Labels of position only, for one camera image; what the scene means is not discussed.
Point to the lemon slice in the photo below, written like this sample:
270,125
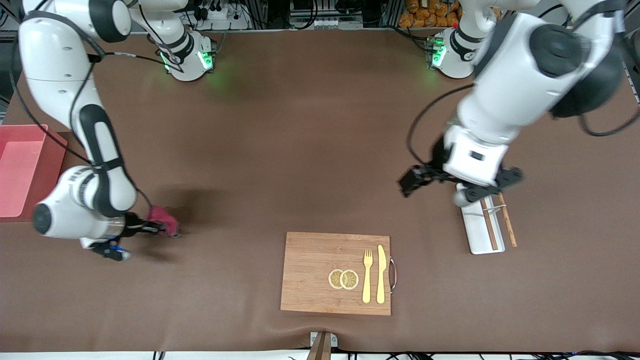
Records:
334,279
350,280

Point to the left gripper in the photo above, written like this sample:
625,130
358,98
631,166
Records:
432,172

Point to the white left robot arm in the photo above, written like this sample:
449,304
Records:
525,65

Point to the yellow knife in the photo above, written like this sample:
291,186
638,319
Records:
381,275

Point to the grey metal bracket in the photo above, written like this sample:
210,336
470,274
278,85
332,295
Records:
332,341

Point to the brown wooden chopstick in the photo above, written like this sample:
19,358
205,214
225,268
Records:
510,230
492,235

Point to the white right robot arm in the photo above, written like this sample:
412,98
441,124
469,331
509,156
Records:
60,75

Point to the pink plastic bin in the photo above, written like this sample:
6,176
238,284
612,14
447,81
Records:
22,170

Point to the white rectangular tray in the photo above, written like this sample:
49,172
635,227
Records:
475,235

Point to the grey socket strip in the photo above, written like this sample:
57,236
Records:
325,22

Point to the orange snack packets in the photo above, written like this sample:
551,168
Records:
425,15

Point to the pink and grey cloth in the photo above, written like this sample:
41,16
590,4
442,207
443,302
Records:
162,217

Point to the brown wooden post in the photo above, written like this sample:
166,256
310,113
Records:
320,350

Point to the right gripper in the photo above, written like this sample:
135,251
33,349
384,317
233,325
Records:
131,224

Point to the white power strip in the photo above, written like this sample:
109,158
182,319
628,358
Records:
220,15

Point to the thin white band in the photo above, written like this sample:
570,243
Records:
495,208

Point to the yellow fork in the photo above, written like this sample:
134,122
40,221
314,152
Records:
367,285

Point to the wooden cutting board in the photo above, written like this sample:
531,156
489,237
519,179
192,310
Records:
315,270

